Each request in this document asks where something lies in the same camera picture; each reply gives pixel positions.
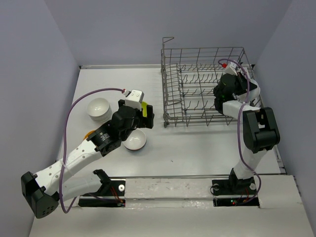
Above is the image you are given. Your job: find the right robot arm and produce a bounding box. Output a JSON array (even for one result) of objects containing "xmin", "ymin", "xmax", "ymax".
[{"xmin": 211, "ymin": 73, "xmax": 280, "ymax": 196}]

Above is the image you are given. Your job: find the white bowl stack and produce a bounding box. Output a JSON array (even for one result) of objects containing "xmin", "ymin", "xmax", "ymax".
[{"xmin": 86, "ymin": 98, "xmax": 112, "ymax": 122}]

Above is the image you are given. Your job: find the grey wire dish rack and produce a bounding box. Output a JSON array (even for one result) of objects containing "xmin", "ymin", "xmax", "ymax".
[{"xmin": 161, "ymin": 37, "xmax": 254, "ymax": 127}]

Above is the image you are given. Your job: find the white bowl red rim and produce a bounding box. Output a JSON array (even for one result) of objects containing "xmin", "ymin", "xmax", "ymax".
[{"xmin": 123, "ymin": 129, "xmax": 147, "ymax": 151}]

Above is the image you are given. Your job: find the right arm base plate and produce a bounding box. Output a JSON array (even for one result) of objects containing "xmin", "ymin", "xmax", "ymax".
[{"xmin": 210, "ymin": 178, "xmax": 260, "ymax": 207}]

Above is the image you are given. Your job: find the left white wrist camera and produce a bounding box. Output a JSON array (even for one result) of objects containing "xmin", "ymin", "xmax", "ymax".
[{"xmin": 123, "ymin": 89, "xmax": 144, "ymax": 111}]

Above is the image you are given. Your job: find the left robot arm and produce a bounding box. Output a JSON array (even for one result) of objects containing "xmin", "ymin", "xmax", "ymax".
[{"xmin": 21, "ymin": 100, "xmax": 155, "ymax": 219}]

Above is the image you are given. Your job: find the orange bowl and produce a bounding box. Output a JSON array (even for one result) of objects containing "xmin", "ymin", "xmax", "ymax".
[{"xmin": 84, "ymin": 130, "xmax": 95, "ymax": 141}]

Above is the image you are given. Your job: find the green bowl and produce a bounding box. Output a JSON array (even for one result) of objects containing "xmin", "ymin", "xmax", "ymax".
[{"xmin": 141, "ymin": 101, "xmax": 148, "ymax": 117}]

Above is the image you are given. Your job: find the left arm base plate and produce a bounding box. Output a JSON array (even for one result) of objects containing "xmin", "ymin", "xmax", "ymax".
[{"xmin": 78, "ymin": 179, "xmax": 126, "ymax": 208}]

